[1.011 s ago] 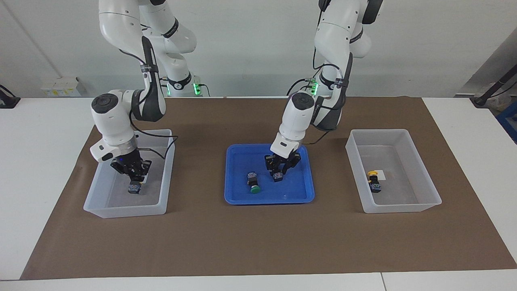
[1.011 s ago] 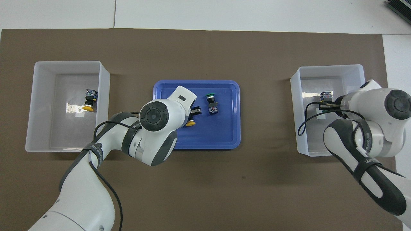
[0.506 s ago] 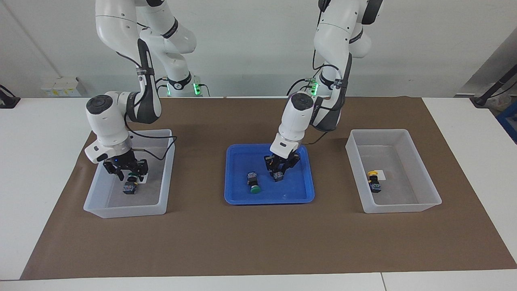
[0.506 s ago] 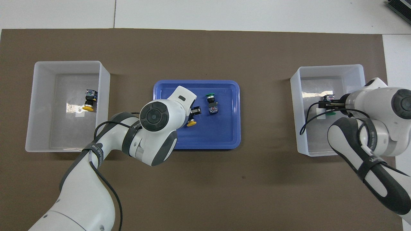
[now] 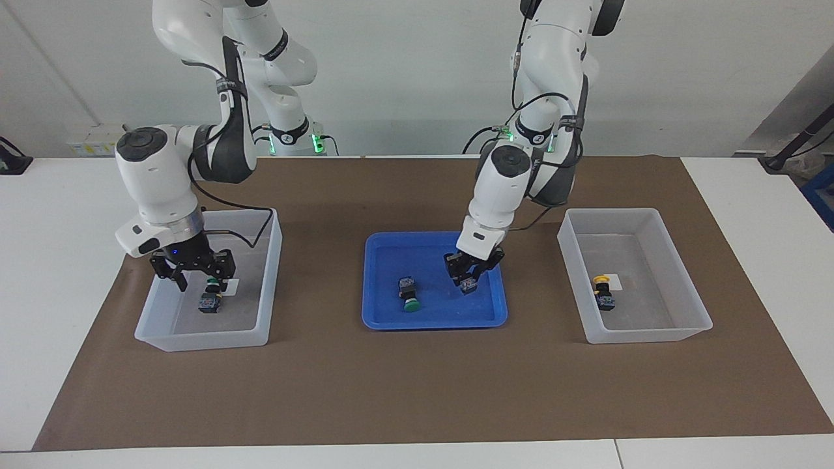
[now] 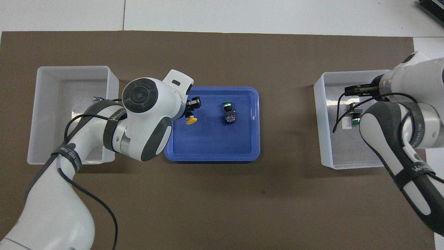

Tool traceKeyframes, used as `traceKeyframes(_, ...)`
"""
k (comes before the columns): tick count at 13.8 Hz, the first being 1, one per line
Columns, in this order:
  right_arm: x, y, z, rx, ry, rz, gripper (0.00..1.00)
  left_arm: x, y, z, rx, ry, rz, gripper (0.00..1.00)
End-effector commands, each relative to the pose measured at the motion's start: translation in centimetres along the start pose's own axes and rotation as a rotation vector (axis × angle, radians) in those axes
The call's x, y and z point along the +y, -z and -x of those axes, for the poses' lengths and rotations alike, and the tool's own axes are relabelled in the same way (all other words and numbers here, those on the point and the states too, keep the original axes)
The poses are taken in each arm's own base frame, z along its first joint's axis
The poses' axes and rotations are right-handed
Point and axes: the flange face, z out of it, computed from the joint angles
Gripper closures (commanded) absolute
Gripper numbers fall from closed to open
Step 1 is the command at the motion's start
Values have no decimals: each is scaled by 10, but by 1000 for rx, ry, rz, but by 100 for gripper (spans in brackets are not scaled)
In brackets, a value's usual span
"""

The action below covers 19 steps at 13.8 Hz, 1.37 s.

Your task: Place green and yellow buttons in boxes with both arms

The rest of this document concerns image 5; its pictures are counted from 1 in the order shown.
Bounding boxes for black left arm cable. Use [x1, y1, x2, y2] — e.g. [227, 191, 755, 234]
[510, 0, 588, 231]

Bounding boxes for green push button switch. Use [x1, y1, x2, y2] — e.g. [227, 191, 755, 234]
[198, 277, 224, 315]
[398, 276, 422, 313]

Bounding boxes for white wall outlet strip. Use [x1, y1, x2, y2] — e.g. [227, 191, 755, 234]
[65, 123, 128, 158]

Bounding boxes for blue plastic tray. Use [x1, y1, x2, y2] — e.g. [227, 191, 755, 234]
[362, 231, 509, 331]

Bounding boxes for black stand pole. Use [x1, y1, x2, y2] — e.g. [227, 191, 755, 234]
[758, 107, 834, 172]

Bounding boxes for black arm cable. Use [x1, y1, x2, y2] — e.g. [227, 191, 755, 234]
[510, 0, 588, 231]
[186, 39, 275, 249]

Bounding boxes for black desk object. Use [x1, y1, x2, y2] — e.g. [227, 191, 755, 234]
[0, 135, 34, 176]

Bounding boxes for blue crate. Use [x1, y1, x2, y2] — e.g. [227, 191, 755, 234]
[799, 163, 834, 233]

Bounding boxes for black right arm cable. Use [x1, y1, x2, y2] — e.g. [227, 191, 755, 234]
[186, 39, 275, 249]

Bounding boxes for brown table mat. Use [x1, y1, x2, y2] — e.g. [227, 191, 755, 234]
[33, 155, 834, 452]

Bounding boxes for translucent white plastic box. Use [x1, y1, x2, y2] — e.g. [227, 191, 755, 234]
[134, 208, 284, 353]
[557, 208, 714, 345]

